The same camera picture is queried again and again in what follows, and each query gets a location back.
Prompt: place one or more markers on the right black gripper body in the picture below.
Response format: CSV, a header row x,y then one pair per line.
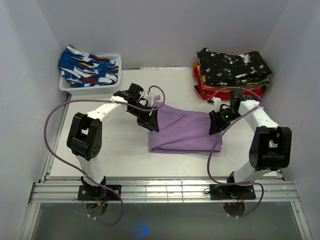
x,y
224,117

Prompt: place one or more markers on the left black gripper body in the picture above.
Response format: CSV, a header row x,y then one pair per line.
x,y
143,117

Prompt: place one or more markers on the purple trousers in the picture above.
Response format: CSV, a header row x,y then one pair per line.
x,y
182,132

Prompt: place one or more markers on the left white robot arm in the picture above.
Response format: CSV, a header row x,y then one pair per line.
x,y
86,131

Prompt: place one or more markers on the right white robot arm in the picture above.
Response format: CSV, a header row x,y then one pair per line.
x,y
270,148

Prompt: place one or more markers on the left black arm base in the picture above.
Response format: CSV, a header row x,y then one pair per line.
x,y
95,194

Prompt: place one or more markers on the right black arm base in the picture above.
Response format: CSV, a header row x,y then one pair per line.
x,y
230,192

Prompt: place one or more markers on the red folded trousers stack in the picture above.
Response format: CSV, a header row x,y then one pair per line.
x,y
207,91

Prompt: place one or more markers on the black white patterned folded trousers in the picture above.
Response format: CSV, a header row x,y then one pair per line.
x,y
221,69

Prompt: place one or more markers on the blue patterned trousers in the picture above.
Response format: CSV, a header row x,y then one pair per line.
x,y
81,69

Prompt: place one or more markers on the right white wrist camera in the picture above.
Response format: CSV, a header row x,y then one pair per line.
x,y
215,102

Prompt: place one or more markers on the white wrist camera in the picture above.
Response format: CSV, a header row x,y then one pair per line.
x,y
153,98
215,102

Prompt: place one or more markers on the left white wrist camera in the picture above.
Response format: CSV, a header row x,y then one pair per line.
x,y
153,98

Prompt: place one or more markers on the aluminium rail frame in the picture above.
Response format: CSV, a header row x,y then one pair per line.
x,y
162,208

